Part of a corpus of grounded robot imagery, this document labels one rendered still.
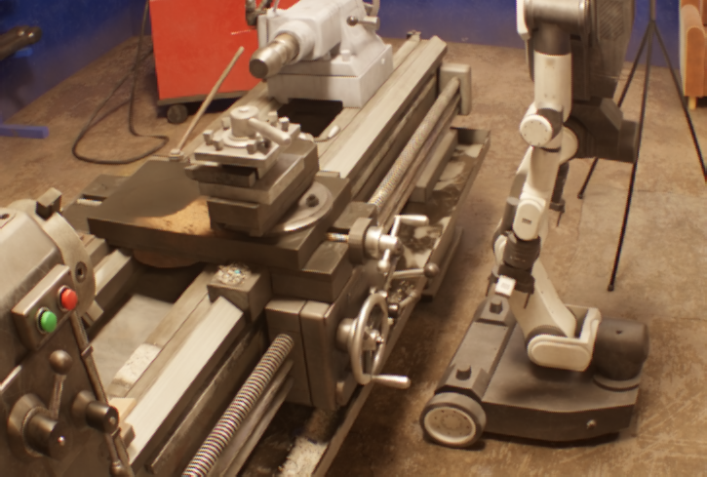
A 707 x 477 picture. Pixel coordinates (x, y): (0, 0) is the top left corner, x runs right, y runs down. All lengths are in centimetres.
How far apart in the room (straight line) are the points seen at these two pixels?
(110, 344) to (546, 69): 116
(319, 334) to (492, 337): 99
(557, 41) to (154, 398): 112
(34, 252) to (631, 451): 194
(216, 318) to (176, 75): 322
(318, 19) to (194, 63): 238
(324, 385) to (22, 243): 96
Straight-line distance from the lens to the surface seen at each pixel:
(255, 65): 229
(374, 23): 274
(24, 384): 113
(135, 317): 200
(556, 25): 185
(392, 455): 256
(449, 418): 251
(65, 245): 144
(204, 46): 476
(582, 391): 253
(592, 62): 204
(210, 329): 171
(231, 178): 172
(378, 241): 185
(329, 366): 187
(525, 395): 250
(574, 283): 330
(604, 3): 199
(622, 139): 215
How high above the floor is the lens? 183
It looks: 28 degrees down
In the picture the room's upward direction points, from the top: 4 degrees counter-clockwise
